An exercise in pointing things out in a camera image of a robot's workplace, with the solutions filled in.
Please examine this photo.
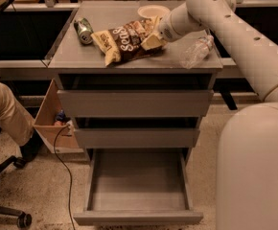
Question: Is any white paper bowl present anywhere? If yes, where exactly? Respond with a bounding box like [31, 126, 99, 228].
[137, 5, 170, 18]

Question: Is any grey open bottom drawer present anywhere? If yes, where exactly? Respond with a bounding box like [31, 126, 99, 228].
[74, 149, 203, 226]

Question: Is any black shoe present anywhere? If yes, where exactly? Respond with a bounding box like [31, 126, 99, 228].
[20, 131, 43, 162]

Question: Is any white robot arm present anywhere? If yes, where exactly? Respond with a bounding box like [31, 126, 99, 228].
[158, 0, 278, 230]

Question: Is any green soda can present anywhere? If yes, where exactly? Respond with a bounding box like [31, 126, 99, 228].
[74, 17, 93, 45]

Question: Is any brown and yellow chip bag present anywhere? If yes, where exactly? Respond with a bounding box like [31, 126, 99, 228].
[92, 18, 163, 66]

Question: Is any grey top drawer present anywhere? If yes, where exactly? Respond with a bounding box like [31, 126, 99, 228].
[57, 74, 215, 119]

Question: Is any grey middle drawer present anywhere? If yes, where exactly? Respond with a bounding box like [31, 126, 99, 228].
[75, 117, 199, 149]

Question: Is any person leg in beige trousers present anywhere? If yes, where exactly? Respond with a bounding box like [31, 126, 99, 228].
[0, 82, 35, 147]

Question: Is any grey drawer cabinet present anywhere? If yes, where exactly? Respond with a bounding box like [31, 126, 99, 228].
[47, 1, 223, 163]

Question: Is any clear plastic water bottle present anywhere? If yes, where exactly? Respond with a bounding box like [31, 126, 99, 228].
[179, 35, 214, 69]

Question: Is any cardboard box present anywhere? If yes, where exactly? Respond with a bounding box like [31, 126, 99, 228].
[34, 80, 82, 153]

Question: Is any black cable on floor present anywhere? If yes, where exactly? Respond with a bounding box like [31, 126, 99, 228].
[53, 124, 77, 230]

